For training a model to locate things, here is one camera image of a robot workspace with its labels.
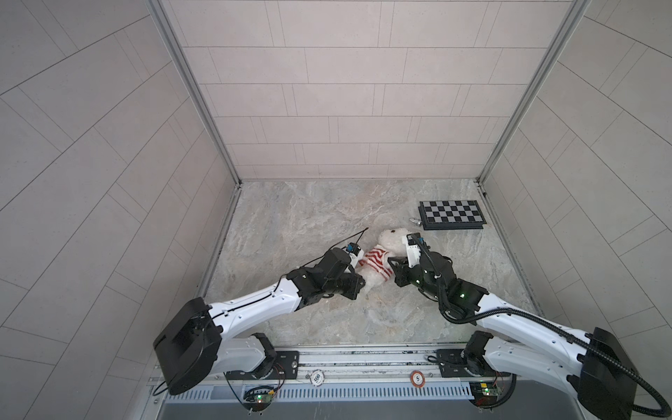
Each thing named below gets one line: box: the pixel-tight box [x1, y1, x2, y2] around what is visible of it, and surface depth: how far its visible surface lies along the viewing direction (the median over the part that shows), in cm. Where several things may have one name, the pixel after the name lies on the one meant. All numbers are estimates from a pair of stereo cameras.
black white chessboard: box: [417, 200, 488, 231], surface depth 104 cm
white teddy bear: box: [357, 227, 409, 294], surface depth 79 cm
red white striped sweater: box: [358, 244, 394, 281], surface depth 79 cm
